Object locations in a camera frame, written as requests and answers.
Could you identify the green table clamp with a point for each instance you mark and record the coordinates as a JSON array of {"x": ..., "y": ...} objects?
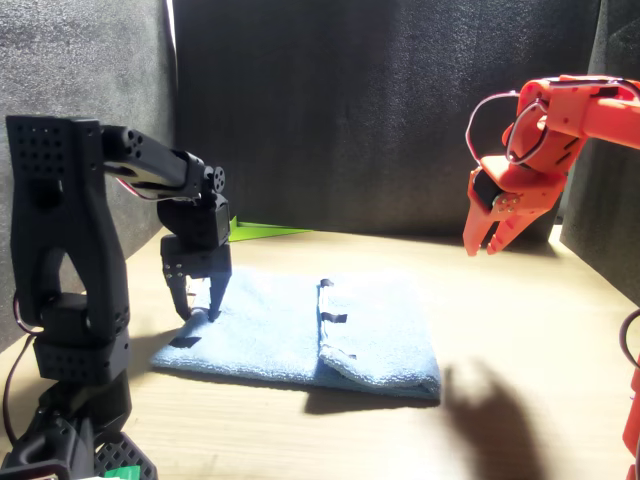
[{"x": 122, "y": 472}]

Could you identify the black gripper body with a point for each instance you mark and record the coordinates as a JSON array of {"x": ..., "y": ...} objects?
[{"x": 195, "y": 250}]

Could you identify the light blue towel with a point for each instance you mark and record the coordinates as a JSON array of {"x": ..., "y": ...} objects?
[{"x": 270, "y": 325}]

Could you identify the lime green wedge box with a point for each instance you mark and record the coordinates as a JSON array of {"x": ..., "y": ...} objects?
[{"x": 255, "y": 231}]

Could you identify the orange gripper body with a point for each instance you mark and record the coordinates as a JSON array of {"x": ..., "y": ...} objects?
[{"x": 530, "y": 192}]

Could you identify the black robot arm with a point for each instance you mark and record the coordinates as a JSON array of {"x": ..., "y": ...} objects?
[{"x": 65, "y": 225}]

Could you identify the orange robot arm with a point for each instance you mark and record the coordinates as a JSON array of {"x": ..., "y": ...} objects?
[{"x": 600, "y": 115}]

